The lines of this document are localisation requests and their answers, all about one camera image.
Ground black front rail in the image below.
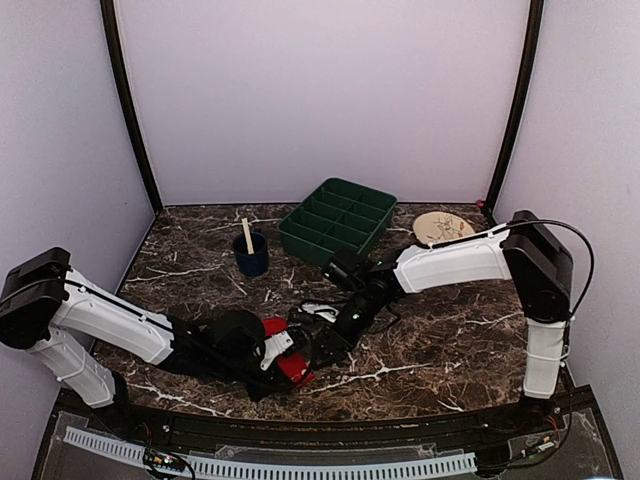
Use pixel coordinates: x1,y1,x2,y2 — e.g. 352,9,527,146
107,405,525,449

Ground black frame post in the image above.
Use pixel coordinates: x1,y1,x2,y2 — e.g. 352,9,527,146
481,0,545,218
100,0,164,216

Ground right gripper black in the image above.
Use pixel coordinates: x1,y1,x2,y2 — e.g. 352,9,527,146
310,285,383,369

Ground right black frame post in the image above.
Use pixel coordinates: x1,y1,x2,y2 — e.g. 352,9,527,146
481,0,545,218

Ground dark blue mug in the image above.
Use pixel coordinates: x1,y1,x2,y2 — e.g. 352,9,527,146
232,231,269,277

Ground red santa sock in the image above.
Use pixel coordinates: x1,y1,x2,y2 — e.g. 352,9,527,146
262,317,315,388

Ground left black frame post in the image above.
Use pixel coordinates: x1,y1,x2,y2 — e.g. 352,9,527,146
100,0,164,216

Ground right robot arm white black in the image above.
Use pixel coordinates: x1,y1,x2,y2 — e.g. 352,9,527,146
313,210,582,434

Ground green compartment tray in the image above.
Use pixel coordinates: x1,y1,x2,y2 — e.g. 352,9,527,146
278,178,397,266

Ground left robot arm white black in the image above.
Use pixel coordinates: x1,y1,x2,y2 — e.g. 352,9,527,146
1,247,313,436

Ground wooden stick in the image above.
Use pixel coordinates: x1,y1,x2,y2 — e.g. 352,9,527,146
241,217,254,255

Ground beige decorated plate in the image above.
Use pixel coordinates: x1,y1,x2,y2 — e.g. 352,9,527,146
413,211,475,244

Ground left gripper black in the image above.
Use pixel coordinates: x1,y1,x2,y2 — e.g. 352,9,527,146
209,350,294,402

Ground white slotted cable duct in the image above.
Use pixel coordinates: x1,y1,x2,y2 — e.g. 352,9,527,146
63,427,477,479

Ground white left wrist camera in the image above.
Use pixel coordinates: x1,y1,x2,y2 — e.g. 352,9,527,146
260,330,294,371

